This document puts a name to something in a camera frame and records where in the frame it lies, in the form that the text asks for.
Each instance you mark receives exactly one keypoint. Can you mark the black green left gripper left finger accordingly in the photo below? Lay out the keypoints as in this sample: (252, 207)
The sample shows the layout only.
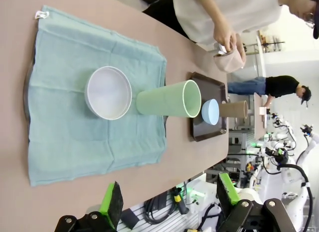
(113, 204)

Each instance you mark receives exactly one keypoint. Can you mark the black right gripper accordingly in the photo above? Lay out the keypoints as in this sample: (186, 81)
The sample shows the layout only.
(272, 154)

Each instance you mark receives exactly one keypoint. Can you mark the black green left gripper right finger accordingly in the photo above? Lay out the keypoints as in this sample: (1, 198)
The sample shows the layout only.
(228, 194)

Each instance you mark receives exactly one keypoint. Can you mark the tall brown cup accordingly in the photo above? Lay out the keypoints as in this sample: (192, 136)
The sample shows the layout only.
(231, 109)

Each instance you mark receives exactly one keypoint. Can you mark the light blue bowl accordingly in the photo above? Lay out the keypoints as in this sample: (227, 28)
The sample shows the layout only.
(209, 112)

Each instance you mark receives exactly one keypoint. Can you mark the teal cloth mat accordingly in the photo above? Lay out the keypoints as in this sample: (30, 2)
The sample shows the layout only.
(62, 129)

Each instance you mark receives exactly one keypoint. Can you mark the beige cloth mat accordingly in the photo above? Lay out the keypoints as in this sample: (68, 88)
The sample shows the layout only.
(229, 62)

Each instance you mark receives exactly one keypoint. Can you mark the tall pale green cup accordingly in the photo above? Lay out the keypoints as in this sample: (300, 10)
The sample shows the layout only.
(159, 102)

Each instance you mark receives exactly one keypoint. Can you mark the white bowl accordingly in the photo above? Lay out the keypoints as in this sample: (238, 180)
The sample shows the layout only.
(108, 92)

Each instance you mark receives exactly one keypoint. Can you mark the person right forearm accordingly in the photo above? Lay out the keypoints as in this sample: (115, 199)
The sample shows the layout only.
(209, 12)

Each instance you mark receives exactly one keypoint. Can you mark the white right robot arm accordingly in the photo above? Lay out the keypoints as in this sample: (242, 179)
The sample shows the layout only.
(289, 178)

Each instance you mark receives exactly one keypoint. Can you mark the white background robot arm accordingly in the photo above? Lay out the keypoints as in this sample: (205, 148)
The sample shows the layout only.
(311, 147)

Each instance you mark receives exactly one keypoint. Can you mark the person left hand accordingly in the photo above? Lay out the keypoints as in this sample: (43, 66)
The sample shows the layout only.
(241, 51)

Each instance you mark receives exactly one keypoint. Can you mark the person right hand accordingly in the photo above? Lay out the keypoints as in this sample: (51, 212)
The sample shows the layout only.
(225, 38)

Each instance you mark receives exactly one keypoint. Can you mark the beige background table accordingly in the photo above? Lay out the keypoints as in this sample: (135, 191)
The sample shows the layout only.
(259, 127)

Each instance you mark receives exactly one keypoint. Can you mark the black tool with yellow label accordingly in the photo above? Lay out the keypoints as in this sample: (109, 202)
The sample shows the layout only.
(180, 204)

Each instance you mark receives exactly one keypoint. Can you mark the bystander in black shirt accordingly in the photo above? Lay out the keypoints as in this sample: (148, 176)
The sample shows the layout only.
(279, 87)

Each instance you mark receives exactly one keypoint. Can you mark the person in white t-shirt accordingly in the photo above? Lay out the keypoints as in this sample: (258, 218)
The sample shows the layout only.
(249, 10)

